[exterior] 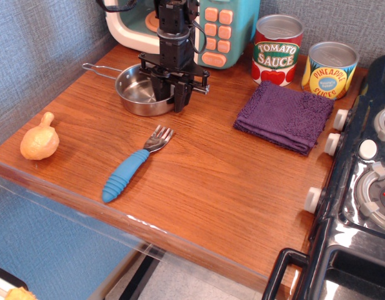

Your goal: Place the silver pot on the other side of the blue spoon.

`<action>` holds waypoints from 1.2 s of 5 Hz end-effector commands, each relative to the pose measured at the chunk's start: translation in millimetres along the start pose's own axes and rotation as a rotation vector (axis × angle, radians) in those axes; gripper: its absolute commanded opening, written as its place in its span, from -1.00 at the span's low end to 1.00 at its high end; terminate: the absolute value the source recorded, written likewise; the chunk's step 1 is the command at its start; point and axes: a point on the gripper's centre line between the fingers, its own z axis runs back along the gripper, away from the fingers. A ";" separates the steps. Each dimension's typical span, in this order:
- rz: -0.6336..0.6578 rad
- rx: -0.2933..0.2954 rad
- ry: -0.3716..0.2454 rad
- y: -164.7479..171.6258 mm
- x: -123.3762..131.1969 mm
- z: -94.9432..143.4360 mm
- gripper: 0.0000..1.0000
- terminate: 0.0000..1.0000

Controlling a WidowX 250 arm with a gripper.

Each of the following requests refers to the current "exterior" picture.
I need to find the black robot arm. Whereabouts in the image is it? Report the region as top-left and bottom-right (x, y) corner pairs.
(139, 1), (210, 113)

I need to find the black braided cable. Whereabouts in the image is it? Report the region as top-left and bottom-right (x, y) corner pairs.
(95, 0), (139, 13)

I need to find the folded purple cloth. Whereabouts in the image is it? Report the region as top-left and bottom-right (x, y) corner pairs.
(234, 81), (334, 156)

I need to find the black toy stove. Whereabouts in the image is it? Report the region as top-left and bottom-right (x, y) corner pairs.
(262, 55), (385, 299)

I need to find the white stove knob middle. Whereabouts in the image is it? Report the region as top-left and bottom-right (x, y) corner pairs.
(324, 133), (341, 156)

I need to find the pineapple slices can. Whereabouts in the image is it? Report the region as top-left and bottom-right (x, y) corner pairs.
(301, 41), (359, 100)

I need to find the tomato sauce can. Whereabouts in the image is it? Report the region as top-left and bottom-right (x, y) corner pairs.
(251, 14), (304, 86)

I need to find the orange toy chicken drumstick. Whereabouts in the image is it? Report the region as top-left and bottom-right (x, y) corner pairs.
(20, 112), (59, 161)

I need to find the blue handled metal fork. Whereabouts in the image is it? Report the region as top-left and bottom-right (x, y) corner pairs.
(101, 125), (174, 203)

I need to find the silver pot with wire handle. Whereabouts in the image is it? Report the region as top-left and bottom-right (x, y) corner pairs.
(82, 62), (174, 117)

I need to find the teal toy microwave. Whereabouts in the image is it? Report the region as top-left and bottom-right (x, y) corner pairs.
(106, 0), (261, 69)

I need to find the white stove knob lower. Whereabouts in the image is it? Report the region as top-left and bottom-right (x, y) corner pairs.
(304, 187), (322, 214)

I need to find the white stove knob upper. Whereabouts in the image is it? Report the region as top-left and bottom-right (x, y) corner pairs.
(333, 109), (349, 131)

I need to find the orange object bottom left corner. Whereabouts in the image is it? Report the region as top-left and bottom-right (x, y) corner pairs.
(0, 287), (37, 300)

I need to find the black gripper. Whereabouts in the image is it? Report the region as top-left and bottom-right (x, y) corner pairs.
(139, 29), (209, 113)

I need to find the white stove knob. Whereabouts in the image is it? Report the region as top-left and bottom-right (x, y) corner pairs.
(324, 133), (341, 156)
(333, 109), (349, 131)
(304, 187), (322, 214)

